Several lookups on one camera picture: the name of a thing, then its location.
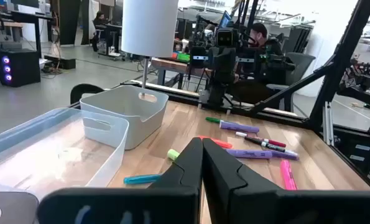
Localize black aluminium table frame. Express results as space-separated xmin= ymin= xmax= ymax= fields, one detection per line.
xmin=119 ymin=0 xmax=370 ymax=190

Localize pink highlighter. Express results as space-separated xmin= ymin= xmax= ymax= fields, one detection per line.
xmin=279 ymin=159 xmax=298 ymax=191

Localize purple highlighter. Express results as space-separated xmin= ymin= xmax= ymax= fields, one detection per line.
xmin=226 ymin=149 xmax=273 ymax=160
xmin=219 ymin=120 xmax=261 ymax=134

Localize black Expo marker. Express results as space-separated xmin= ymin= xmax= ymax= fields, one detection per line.
xmin=243 ymin=136 xmax=298 ymax=157

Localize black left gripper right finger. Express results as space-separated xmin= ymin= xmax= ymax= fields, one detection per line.
xmin=202 ymin=138 xmax=370 ymax=224

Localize light green highlighter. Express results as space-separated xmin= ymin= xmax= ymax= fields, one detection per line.
xmin=167 ymin=148 xmax=181 ymax=162

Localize dark green thin marker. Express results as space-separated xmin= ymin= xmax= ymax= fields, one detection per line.
xmin=205 ymin=116 xmax=232 ymax=125

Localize black neighbouring robot rig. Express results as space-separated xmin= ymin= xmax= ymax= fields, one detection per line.
xmin=336 ymin=55 xmax=370 ymax=110

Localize purple thin marker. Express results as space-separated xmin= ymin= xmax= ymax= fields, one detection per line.
xmin=270 ymin=150 xmax=299 ymax=161

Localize red thin marker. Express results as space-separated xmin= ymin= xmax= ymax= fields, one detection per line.
xmin=235 ymin=131 xmax=287 ymax=148

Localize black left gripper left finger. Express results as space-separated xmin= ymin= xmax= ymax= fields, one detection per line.
xmin=37 ymin=137 xmax=203 ymax=224

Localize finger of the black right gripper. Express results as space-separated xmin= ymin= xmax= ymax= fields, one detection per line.
xmin=223 ymin=54 xmax=256 ymax=67
xmin=189 ymin=46 xmax=224 ymax=68

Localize teal marker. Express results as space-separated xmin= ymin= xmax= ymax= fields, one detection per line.
xmin=123 ymin=174 xmax=162 ymax=185

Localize white shade table lamp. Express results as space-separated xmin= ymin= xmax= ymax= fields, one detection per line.
xmin=121 ymin=0 xmax=180 ymax=94

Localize grey office chair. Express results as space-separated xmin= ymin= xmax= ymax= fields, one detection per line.
xmin=265 ymin=52 xmax=317 ymax=94

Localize clear plastic bin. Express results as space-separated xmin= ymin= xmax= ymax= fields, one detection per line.
xmin=0 ymin=107 xmax=130 ymax=200

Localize black box on floor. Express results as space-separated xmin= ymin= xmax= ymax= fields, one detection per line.
xmin=43 ymin=55 xmax=77 ymax=70

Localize wooden background table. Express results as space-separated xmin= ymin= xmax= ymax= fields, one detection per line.
xmin=150 ymin=57 xmax=213 ymax=91

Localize laptop with blue screen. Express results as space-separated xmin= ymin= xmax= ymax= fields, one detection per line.
xmin=218 ymin=10 xmax=233 ymax=29

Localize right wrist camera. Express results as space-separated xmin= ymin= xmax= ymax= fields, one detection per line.
xmin=216 ymin=27 xmax=239 ymax=48

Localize black background desk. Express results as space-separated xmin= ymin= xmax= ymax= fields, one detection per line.
xmin=0 ymin=9 xmax=54 ymax=58

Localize white plastic bin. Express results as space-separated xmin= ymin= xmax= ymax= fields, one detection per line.
xmin=80 ymin=85 xmax=170 ymax=151

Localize grey translucent plastic bin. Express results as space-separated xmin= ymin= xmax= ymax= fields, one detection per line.
xmin=0 ymin=182 xmax=40 ymax=224

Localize black chair back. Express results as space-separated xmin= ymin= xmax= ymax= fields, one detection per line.
xmin=70 ymin=83 xmax=105 ymax=106

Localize black computer tower purple lights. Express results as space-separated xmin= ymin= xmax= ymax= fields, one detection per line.
xmin=0 ymin=49 xmax=42 ymax=88

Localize person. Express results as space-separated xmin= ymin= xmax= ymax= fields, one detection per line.
xmin=91 ymin=11 xmax=111 ymax=53
xmin=248 ymin=22 xmax=287 ymax=63

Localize silver frame bracket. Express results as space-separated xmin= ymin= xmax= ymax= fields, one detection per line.
xmin=322 ymin=101 xmax=335 ymax=147

